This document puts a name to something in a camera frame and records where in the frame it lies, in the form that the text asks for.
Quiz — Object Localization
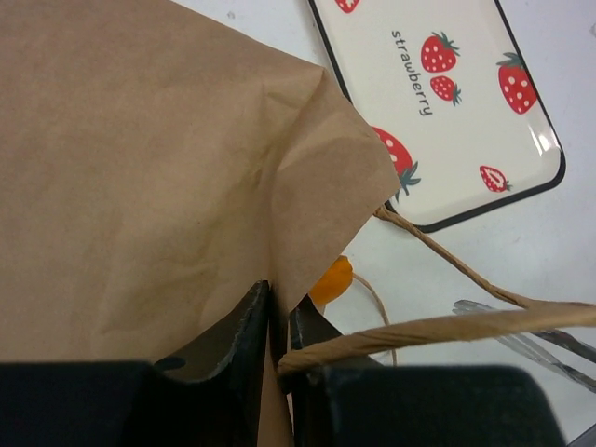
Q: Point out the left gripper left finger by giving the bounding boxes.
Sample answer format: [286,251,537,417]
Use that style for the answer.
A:
[1,281,270,446]

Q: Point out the brown paper bag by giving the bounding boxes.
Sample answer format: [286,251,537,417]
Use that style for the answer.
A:
[1,1,595,446]

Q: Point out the strawberry print tray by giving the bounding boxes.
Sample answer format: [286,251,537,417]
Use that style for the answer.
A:
[310,1,565,233]

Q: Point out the metal tongs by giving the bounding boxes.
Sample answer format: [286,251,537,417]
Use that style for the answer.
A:
[453,300,595,394]

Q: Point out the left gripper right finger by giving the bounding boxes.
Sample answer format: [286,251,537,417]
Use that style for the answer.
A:
[278,293,569,447]

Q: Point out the orange fake bread loaf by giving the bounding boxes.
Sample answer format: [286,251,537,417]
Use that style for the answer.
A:
[308,255,353,307]

